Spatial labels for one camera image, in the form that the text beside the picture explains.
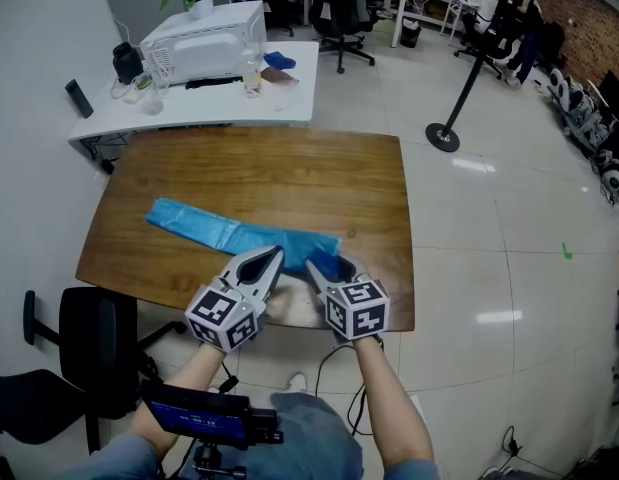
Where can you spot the brown wooden table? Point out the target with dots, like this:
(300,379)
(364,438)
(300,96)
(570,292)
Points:
(264,168)

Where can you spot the small white box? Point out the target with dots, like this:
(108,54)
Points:
(131,97)

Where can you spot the blue cloth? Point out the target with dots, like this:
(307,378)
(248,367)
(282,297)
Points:
(279,60)

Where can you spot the person's left forearm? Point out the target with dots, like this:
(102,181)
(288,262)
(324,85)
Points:
(189,383)

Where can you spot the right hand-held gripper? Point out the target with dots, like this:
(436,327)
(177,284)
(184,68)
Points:
(359,313)

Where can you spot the black stanchion post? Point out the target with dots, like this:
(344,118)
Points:
(442,138)

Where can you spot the brown packet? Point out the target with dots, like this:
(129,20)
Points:
(276,75)

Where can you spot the clear glass cup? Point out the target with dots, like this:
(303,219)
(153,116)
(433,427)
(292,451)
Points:
(151,103)

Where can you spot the blue plastic bag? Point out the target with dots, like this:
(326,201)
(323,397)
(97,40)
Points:
(229,233)

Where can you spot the black office chair with armrest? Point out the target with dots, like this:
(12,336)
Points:
(99,338)

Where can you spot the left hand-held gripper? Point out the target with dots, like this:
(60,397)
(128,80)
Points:
(219,318)

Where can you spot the clear plastic wrap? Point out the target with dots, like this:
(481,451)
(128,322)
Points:
(289,99)

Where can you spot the black monitor mount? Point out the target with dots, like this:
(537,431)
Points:
(206,463)

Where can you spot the black trash bin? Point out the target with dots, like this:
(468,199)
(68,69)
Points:
(410,34)

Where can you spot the black chest-mounted monitor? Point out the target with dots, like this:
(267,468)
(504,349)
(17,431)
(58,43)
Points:
(199,408)

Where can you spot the person's right forearm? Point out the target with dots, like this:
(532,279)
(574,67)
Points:
(389,408)

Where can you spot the black tall cylinder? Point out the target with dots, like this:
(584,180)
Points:
(79,98)

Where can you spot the white microwave oven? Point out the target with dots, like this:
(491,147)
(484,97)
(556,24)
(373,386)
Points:
(204,50)

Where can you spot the white wheeled robot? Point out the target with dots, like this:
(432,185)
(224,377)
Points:
(569,98)

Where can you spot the black flat bar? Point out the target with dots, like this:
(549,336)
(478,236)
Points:
(214,82)

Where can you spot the person's left white shoe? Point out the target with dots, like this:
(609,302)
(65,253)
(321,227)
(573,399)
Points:
(296,382)

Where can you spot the clear plastic bottle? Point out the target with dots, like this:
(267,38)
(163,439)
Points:
(251,75)

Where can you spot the black jar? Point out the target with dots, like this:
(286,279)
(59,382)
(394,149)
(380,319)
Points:
(126,63)

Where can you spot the small jar with green label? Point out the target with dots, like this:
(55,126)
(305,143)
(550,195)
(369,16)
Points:
(143,82)

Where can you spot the white desk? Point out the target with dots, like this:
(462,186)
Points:
(214,103)

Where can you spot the black wall adapter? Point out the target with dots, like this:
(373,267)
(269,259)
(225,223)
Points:
(108,166)

